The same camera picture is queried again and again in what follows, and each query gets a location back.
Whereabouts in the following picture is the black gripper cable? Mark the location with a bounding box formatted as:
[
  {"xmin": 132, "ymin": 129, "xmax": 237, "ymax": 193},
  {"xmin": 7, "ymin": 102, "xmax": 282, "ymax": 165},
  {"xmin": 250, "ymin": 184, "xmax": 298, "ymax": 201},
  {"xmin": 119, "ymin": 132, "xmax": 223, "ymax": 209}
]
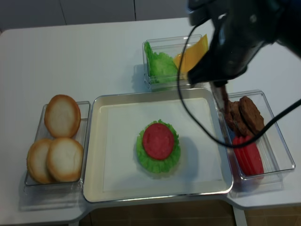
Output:
[{"xmin": 176, "ymin": 17, "xmax": 301, "ymax": 148}]

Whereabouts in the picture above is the green lettuce in container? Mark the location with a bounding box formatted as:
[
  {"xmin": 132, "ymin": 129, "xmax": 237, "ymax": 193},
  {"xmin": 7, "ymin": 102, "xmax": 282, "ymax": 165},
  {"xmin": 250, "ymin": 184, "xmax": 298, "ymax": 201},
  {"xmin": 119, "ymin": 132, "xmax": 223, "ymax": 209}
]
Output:
[{"xmin": 144, "ymin": 41, "xmax": 178, "ymax": 84}]

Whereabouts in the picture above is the clear lettuce cheese container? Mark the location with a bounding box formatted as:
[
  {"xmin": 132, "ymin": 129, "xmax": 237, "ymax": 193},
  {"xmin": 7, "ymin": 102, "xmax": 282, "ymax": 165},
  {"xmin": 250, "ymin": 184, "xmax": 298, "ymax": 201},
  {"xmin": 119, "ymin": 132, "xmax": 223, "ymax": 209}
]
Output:
[{"xmin": 143, "ymin": 34, "xmax": 208, "ymax": 91}]

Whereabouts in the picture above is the red tomato slice on tray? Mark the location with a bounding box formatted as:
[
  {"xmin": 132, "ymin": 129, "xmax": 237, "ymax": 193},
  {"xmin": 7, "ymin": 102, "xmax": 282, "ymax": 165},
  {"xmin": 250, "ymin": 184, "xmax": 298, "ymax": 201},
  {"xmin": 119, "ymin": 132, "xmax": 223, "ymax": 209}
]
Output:
[{"xmin": 143, "ymin": 123, "xmax": 174, "ymax": 160}]

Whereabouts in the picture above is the front bun half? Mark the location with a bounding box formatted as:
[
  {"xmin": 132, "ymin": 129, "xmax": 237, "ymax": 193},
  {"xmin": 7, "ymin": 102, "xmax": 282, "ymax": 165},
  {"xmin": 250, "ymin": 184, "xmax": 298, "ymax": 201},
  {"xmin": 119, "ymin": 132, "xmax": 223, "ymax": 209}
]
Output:
[{"xmin": 46, "ymin": 137, "xmax": 84, "ymax": 182}]

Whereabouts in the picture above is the clear patty tomato container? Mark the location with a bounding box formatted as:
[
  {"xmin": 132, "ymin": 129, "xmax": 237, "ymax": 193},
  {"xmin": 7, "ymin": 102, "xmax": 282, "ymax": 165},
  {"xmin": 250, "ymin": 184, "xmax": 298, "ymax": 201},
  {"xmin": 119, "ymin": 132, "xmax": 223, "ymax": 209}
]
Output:
[{"xmin": 219, "ymin": 90, "xmax": 296, "ymax": 198}]

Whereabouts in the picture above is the green lettuce leaf on tray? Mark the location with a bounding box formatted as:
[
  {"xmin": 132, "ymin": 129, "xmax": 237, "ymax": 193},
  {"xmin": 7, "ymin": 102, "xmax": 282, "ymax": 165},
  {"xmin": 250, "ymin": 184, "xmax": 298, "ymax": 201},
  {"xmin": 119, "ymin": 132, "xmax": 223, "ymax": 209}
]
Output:
[{"xmin": 135, "ymin": 120, "xmax": 181, "ymax": 174}]

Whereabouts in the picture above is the left hidden bun half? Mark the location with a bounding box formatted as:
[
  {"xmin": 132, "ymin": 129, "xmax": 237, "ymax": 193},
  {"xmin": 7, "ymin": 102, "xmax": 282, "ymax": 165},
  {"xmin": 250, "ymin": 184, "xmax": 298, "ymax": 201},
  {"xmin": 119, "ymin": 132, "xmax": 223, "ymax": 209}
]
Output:
[{"xmin": 26, "ymin": 138, "xmax": 57, "ymax": 184}]

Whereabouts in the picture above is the white serving tray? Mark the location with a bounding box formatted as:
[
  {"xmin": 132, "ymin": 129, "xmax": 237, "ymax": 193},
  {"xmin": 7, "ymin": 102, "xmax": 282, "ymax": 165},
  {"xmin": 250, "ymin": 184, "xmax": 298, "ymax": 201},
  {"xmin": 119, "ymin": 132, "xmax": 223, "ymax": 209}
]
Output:
[{"xmin": 83, "ymin": 90, "xmax": 233, "ymax": 203}]

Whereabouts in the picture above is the left red tomato slice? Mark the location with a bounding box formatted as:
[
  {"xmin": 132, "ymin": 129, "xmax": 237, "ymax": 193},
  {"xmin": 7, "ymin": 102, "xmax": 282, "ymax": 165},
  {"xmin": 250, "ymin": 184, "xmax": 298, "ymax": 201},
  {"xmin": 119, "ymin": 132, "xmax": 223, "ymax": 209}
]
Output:
[{"xmin": 232, "ymin": 136, "xmax": 248, "ymax": 176}]

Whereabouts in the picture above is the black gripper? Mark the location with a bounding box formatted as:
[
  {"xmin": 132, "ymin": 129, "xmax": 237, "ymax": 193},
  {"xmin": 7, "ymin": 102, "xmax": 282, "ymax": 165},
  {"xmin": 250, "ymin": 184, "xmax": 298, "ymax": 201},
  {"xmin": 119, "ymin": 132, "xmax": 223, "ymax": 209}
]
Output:
[{"xmin": 188, "ymin": 0, "xmax": 279, "ymax": 112}]

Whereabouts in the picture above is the flat yellow cheese slice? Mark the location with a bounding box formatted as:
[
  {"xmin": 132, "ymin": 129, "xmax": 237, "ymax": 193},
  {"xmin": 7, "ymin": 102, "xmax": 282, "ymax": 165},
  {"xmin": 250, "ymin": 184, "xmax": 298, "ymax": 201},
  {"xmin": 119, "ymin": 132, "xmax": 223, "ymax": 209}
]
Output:
[{"xmin": 173, "ymin": 54, "xmax": 188, "ymax": 80}]

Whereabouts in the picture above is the right red tomato slice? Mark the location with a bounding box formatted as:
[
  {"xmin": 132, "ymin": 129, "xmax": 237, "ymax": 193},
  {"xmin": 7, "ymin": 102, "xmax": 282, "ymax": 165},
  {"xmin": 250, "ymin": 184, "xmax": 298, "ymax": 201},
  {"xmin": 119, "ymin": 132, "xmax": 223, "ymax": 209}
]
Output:
[{"xmin": 244, "ymin": 142, "xmax": 264, "ymax": 175}]

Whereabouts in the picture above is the middle red tomato slice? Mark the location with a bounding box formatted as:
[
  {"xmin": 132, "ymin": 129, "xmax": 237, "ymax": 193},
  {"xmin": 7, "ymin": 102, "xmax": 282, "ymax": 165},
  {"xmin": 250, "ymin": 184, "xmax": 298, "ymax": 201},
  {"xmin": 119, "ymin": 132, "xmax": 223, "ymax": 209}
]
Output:
[{"xmin": 240, "ymin": 137, "xmax": 252, "ymax": 176}]

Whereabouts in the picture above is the clear bun container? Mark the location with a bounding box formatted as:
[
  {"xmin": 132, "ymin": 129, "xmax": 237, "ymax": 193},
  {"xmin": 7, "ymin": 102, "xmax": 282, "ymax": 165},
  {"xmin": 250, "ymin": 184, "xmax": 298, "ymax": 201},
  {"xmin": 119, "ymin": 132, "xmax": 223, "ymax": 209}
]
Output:
[{"xmin": 24, "ymin": 101, "xmax": 91, "ymax": 194}]

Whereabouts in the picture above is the upright yellow cheese slice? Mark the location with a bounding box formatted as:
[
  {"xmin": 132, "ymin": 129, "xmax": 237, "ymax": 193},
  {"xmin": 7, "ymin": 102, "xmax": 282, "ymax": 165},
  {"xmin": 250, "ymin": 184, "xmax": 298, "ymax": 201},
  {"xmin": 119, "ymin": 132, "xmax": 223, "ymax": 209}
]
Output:
[{"xmin": 181, "ymin": 34, "xmax": 208, "ymax": 73}]

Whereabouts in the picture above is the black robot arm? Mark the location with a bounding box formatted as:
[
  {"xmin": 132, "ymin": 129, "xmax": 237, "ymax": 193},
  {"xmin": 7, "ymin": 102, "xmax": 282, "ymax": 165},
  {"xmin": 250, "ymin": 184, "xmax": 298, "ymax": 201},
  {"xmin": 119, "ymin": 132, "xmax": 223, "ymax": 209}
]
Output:
[{"xmin": 187, "ymin": 0, "xmax": 301, "ymax": 111}]

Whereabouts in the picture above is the upper bun half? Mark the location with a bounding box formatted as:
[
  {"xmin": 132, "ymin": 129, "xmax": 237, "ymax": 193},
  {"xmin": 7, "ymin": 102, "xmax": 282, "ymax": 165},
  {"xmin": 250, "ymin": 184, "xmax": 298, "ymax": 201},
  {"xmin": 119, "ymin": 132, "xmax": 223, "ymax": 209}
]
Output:
[{"xmin": 44, "ymin": 95, "xmax": 81, "ymax": 138}]

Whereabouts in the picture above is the white paper liner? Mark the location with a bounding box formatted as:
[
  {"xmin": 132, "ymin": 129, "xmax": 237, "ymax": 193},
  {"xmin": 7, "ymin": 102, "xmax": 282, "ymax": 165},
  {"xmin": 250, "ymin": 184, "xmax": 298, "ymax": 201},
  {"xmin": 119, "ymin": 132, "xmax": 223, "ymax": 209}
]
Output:
[{"xmin": 103, "ymin": 100, "xmax": 227, "ymax": 195}]

